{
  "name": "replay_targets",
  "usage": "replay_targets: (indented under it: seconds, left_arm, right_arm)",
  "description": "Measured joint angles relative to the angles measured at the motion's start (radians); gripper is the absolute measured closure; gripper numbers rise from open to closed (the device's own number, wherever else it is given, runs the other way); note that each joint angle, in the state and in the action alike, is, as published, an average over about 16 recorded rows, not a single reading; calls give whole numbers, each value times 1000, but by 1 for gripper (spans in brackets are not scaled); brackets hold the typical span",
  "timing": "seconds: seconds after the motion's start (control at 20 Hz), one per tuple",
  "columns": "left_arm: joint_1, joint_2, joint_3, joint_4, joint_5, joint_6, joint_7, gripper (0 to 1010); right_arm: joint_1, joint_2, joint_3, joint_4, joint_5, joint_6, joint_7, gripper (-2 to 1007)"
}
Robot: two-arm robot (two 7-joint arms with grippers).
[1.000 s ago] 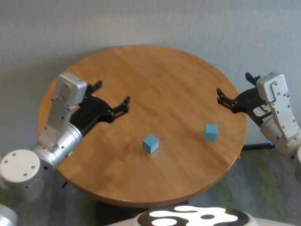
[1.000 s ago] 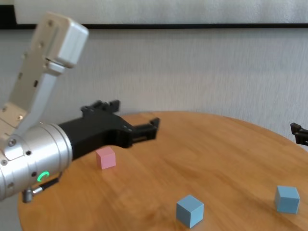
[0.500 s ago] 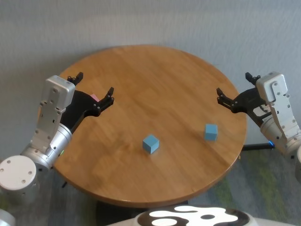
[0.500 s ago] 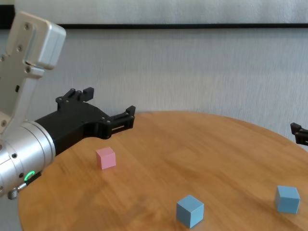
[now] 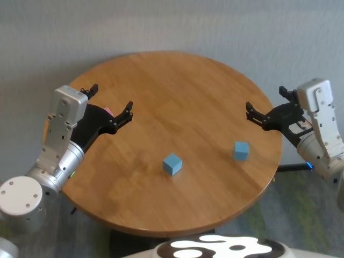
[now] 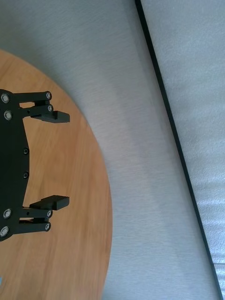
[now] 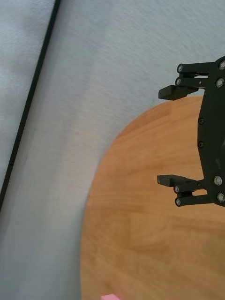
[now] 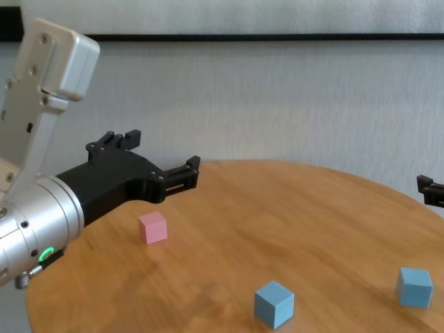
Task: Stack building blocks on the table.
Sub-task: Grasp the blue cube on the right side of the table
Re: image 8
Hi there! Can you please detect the pink cube block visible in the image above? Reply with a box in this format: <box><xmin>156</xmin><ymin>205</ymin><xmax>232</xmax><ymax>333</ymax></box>
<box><xmin>137</xmin><ymin>211</ymin><xmax>168</xmax><ymax>246</ymax></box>

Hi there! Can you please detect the left arm cable with plug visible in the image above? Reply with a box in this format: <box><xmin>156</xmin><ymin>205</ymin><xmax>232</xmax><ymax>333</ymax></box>
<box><xmin>15</xmin><ymin>250</ymin><xmax>65</xmax><ymax>289</ymax></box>

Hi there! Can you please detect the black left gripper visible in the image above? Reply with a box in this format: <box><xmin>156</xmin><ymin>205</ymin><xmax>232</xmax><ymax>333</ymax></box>
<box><xmin>55</xmin><ymin>129</ymin><xmax>201</xmax><ymax>228</ymax></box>

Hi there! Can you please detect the blue cube block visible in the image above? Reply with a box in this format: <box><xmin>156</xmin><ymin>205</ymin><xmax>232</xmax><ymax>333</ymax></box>
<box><xmin>396</xmin><ymin>266</ymin><xmax>434</xmax><ymax>309</ymax></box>
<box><xmin>254</xmin><ymin>280</ymin><xmax>295</xmax><ymax>330</ymax></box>

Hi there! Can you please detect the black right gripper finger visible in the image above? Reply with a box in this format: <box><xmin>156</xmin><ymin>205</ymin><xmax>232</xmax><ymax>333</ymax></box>
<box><xmin>416</xmin><ymin>175</ymin><xmax>444</xmax><ymax>209</ymax></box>

